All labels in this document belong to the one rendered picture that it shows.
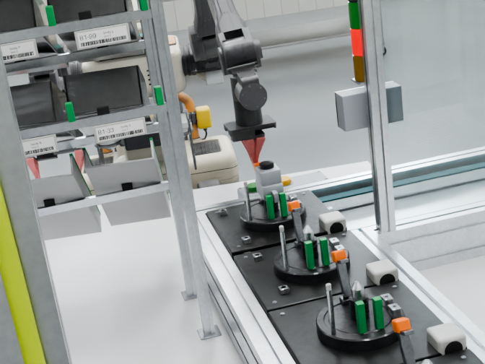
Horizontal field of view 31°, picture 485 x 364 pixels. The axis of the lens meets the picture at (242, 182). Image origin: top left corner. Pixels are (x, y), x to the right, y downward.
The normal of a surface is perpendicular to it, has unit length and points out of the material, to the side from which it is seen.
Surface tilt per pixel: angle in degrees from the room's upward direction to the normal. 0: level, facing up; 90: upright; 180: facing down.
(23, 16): 65
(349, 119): 90
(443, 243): 90
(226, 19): 37
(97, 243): 0
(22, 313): 90
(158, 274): 0
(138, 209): 135
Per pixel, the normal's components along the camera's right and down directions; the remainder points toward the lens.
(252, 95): 0.17, 0.33
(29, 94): 0.01, -0.09
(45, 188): 0.14, 0.90
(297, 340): -0.13, -0.93
